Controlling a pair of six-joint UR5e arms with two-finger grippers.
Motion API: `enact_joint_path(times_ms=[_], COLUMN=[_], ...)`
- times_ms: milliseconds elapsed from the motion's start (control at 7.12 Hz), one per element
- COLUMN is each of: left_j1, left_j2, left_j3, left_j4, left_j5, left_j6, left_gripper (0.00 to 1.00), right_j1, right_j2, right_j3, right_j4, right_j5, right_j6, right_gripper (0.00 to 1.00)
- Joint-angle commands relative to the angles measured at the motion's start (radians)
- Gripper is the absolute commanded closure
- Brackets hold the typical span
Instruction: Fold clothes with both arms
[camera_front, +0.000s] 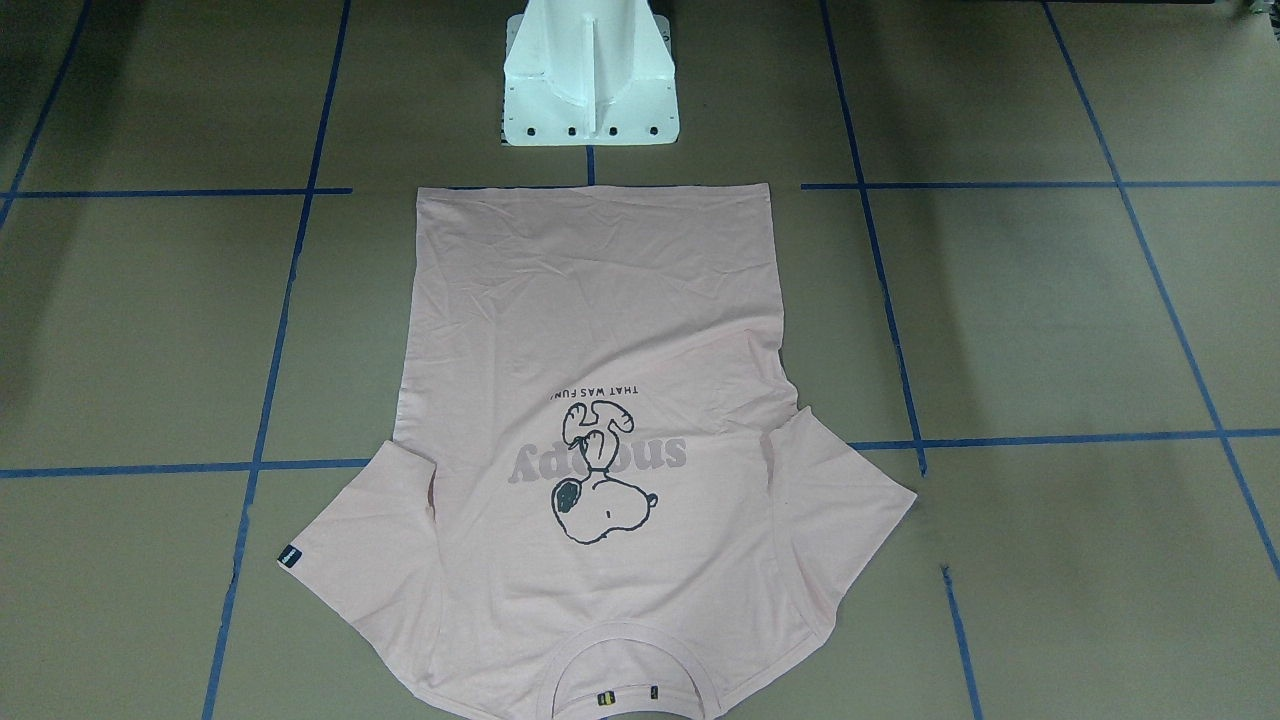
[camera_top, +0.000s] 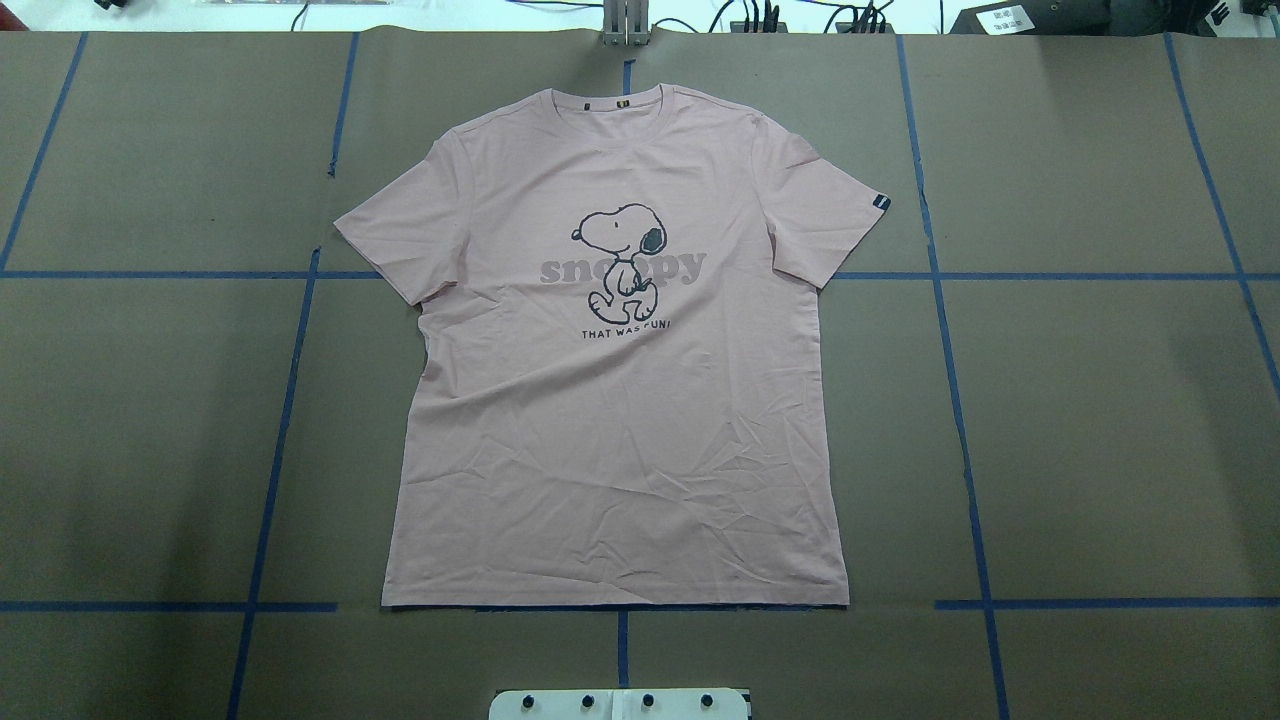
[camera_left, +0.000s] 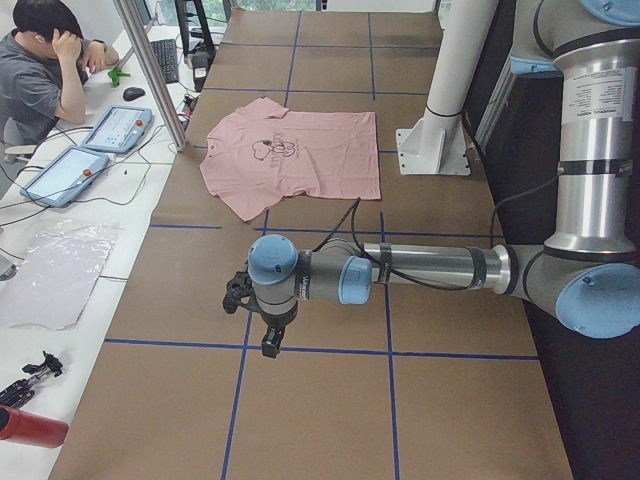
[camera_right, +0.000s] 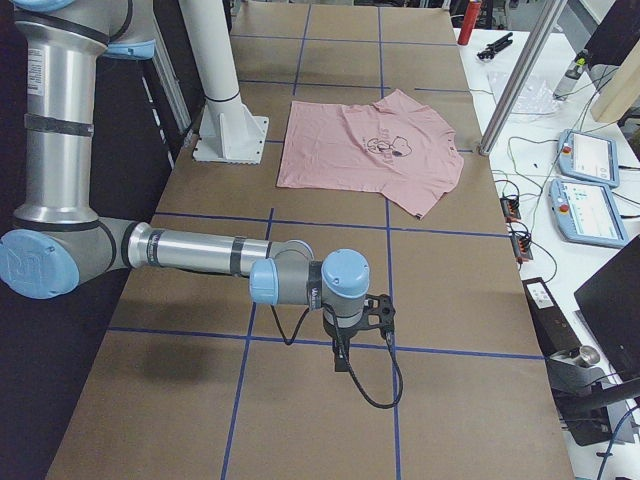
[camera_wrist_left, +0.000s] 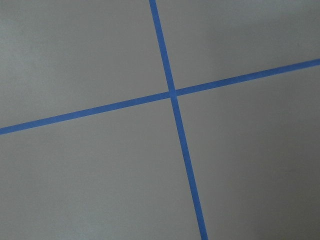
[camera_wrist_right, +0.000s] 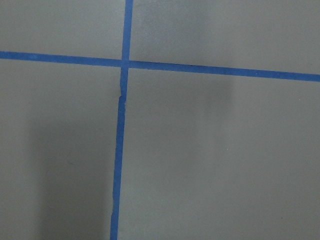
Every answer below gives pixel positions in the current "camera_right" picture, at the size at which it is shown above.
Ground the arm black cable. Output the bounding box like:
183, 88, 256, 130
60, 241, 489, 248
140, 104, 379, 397
269, 299, 404, 409

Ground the orange black connector module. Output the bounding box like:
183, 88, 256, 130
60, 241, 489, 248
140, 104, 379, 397
499, 196, 521, 223

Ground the upper blue teach pendant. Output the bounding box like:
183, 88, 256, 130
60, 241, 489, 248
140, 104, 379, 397
558, 129, 620, 188

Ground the clear plastic bag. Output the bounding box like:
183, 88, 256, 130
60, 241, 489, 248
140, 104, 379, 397
487, 71, 561, 115

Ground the grey spray bottle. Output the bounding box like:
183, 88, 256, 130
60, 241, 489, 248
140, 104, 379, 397
553, 49, 590, 101

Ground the aluminium frame post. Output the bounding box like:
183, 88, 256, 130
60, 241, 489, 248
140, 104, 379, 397
478, 0, 567, 157

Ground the blue teach pendant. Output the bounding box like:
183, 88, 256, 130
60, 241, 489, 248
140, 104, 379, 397
549, 178, 629, 249
558, 129, 620, 188

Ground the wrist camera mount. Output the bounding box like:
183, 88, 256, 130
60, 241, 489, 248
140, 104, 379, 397
362, 294, 396, 339

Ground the black folded tripod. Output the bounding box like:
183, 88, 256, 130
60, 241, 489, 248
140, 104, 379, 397
476, 32, 513, 61

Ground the black monitor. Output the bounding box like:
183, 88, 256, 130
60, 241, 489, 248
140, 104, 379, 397
574, 238, 639, 380

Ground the wooden beam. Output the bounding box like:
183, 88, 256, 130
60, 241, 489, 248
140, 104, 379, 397
590, 0, 640, 125

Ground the red cylinder bottle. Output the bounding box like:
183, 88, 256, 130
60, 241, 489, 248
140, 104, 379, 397
457, 0, 482, 46

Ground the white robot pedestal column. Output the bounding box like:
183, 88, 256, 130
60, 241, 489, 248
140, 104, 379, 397
179, 0, 269, 164

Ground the pink Snoopy t-shirt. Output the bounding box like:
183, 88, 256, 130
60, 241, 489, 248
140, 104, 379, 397
277, 90, 464, 218

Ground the black box with label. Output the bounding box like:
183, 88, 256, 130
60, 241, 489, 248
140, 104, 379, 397
522, 277, 581, 356

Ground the lower blue teach pendant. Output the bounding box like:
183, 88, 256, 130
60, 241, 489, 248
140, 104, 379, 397
549, 178, 629, 249

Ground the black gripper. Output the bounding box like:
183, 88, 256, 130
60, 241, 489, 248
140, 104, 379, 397
323, 316, 350, 372

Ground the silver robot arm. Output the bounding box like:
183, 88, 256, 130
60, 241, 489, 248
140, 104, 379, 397
1, 1, 373, 371

